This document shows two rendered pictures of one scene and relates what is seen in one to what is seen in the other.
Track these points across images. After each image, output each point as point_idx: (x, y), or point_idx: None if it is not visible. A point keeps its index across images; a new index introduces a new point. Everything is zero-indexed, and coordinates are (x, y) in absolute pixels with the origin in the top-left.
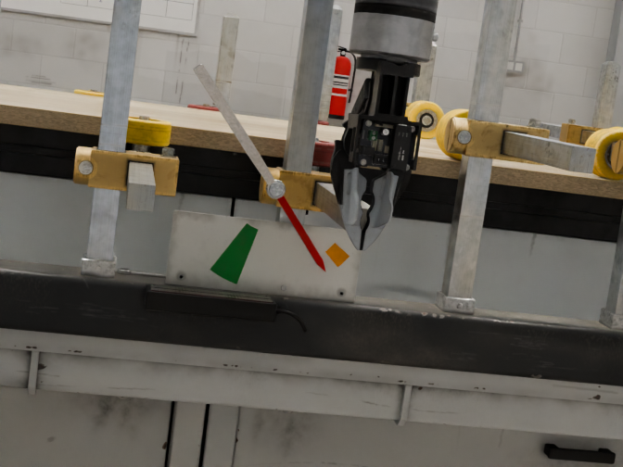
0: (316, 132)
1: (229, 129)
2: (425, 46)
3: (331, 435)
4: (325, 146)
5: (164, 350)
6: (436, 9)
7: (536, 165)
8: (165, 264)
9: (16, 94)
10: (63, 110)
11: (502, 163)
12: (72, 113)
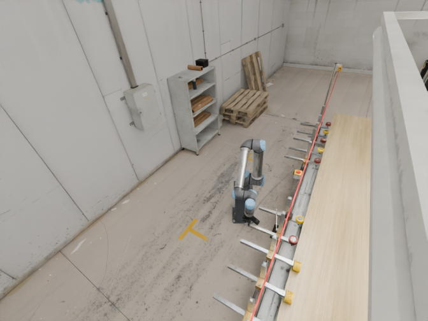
0: (344, 267)
1: (311, 235)
2: (244, 213)
3: None
4: (288, 238)
5: None
6: (245, 211)
7: (309, 298)
8: None
9: (344, 216)
10: (309, 212)
11: (300, 282)
12: (306, 212)
